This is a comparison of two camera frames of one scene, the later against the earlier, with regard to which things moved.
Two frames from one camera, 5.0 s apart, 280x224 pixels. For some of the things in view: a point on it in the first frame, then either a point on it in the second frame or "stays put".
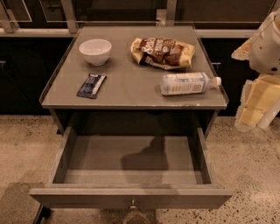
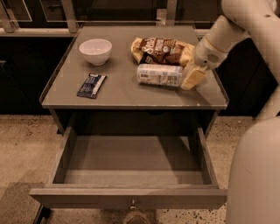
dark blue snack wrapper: x=91 y=86 stays put
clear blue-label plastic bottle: x=185 y=83 to x=159 y=74
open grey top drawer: x=133 y=172 stays put
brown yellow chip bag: x=163 y=52 stays put
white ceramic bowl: x=96 y=51 stays put
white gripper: x=266 y=52 to x=208 y=56
